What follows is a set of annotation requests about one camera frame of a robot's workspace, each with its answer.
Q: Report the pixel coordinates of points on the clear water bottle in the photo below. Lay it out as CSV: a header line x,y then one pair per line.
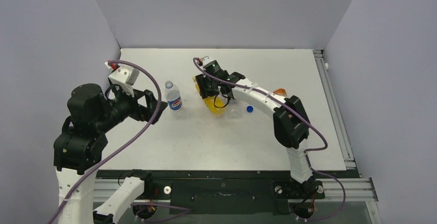
x,y
234,109

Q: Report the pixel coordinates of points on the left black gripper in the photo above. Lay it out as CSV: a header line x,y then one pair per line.
x,y
141,112

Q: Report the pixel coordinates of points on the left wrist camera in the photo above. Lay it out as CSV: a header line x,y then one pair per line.
x,y
124,76

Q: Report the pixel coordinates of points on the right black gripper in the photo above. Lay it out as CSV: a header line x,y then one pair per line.
x,y
209,90

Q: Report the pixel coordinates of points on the orange drink bottle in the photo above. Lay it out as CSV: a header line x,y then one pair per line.
x,y
281,92

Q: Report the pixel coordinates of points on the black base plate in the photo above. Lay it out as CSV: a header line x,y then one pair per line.
x,y
235,192

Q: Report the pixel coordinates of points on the Pepsi bottle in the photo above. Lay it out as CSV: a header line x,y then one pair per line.
x,y
172,95

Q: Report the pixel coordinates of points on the blue Pepsi bottle cap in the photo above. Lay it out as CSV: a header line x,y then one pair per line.
x,y
249,109

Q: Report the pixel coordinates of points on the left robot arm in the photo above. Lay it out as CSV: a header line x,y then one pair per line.
x,y
78,151

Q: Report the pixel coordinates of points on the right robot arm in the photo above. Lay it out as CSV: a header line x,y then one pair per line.
x,y
292,128

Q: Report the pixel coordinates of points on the aluminium frame rail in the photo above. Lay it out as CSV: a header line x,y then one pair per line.
x,y
357,188

